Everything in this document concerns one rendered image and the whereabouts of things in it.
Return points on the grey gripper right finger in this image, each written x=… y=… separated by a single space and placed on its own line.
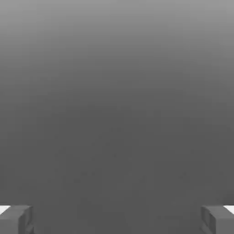
x=219 y=220

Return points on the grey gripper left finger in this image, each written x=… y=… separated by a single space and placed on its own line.
x=13 y=220

